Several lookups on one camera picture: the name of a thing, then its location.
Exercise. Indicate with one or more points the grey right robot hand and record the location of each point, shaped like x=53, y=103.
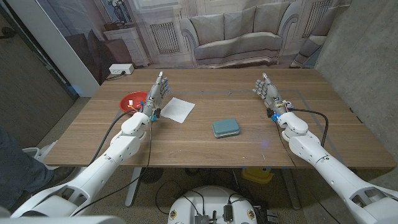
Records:
x=270, y=93

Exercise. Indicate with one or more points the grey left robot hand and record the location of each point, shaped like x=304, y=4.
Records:
x=154, y=98

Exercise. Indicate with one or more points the white paper towel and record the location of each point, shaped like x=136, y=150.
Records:
x=178, y=109

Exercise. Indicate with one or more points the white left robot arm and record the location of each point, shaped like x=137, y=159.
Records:
x=102, y=168

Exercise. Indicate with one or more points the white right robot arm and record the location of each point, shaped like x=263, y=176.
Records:
x=326, y=168

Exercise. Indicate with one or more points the red bowl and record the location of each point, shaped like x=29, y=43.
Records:
x=136, y=96

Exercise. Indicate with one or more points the teal soap box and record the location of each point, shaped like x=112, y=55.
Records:
x=226, y=127

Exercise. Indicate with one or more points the white power strip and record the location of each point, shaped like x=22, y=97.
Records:
x=121, y=68

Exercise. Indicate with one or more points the printed living room backdrop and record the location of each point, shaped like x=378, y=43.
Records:
x=236, y=31

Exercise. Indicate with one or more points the black round floor fan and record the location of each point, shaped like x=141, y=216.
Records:
x=151, y=175

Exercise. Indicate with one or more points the yellow object under table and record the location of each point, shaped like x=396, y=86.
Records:
x=257, y=175

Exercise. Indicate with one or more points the white table leg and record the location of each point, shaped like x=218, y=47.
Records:
x=133, y=189

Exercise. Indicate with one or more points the grey table leg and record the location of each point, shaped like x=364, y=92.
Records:
x=292, y=193

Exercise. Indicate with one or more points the white upright panel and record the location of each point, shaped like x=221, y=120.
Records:
x=56, y=46

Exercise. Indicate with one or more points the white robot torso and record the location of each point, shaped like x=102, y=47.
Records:
x=211, y=199

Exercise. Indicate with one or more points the white plastic chair base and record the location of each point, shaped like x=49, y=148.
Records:
x=34, y=152

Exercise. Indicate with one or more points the person in blue jeans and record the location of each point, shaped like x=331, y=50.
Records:
x=18, y=168

